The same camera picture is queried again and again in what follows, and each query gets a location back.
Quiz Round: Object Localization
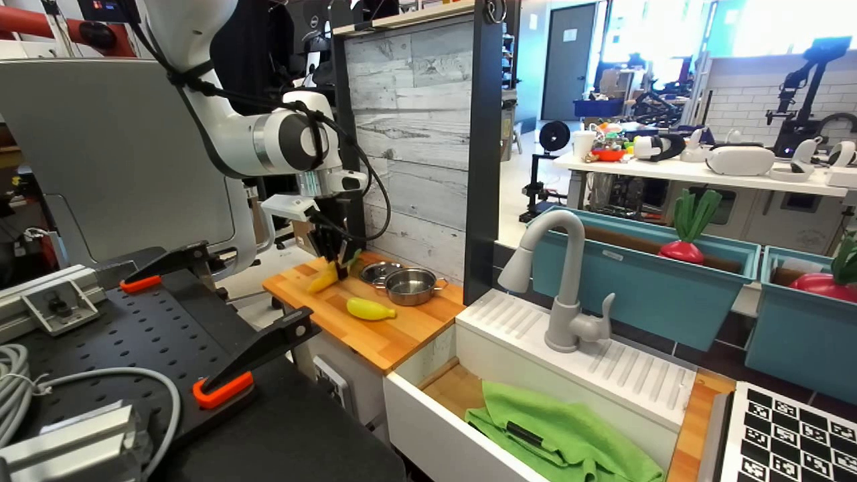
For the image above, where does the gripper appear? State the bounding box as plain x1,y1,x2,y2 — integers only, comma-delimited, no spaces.
312,197,363,280

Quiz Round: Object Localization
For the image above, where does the yellow toy banana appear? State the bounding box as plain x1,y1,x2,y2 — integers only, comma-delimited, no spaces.
345,297,398,322
307,261,341,295

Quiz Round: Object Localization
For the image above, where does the steel pot lid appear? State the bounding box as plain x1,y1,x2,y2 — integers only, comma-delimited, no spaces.
359,260,404,286

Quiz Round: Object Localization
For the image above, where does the small steel pot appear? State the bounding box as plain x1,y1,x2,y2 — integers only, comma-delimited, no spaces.
374,267,449,307

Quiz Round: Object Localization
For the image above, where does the black clamp with orange tip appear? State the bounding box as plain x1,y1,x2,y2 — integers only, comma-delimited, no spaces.
192,306,321,411
119,240,216,295

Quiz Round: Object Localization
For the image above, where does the white socket plate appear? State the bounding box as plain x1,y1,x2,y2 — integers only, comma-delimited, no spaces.
312,354,354,412

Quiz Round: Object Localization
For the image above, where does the toy kitchen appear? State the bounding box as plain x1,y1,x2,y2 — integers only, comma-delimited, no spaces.
262,0,857,482

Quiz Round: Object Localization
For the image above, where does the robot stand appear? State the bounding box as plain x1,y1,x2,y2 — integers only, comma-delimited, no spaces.
0,246,409,482

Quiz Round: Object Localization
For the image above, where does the white sink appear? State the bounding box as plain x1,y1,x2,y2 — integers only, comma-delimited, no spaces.
384,288,698,482

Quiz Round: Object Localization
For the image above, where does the grey tap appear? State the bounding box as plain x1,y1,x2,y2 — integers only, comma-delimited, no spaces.
497,209,617,354

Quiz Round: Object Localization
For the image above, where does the grey monitor back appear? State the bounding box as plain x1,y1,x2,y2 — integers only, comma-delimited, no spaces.
0,58,259,276

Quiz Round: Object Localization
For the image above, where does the black printer with spool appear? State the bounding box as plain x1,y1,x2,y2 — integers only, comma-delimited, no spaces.
518,120,572,224

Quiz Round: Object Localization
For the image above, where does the white cup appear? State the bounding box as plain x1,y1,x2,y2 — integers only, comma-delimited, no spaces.
571,129,597,162

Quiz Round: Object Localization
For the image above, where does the red bowl of toys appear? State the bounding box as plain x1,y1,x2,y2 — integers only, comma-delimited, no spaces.
587,122,631,163

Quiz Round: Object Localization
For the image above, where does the grey door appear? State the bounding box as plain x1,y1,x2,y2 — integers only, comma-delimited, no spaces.
540,3,599,122

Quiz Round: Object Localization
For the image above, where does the blue bin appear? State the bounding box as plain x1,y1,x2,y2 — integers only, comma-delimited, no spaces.
572,98,626,119

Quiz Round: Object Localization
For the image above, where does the green cloth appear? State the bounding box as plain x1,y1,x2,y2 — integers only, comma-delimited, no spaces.
465,380,665,482

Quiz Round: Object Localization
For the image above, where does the teal planter box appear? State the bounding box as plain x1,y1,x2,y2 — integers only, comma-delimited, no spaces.
532,205,763,353
744,246,857,406

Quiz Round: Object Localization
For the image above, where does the white headset with black visor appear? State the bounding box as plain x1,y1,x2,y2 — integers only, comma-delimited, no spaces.
632,133,688,162

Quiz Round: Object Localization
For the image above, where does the white table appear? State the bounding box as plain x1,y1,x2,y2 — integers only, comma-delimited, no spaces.
553,149,857,210

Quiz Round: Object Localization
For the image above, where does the red toy radish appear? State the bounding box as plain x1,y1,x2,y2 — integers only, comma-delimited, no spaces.
789,230,857,304
657,188,724,265

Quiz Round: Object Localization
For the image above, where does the red pipe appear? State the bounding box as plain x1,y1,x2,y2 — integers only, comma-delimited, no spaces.
0,5,137,58

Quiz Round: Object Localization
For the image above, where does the checkered marker board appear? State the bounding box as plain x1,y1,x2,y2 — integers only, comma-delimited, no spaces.
718,381,857,482

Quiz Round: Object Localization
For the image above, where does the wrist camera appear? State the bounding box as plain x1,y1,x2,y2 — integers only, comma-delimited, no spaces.
261,195,320,222

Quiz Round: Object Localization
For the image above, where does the aluminium rail bracket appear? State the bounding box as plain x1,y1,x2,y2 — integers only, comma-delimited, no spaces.
0,264,109,343
0,400,153,482

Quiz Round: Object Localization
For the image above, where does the coil of grey cable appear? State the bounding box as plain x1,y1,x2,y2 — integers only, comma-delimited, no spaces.
0,343,183,480

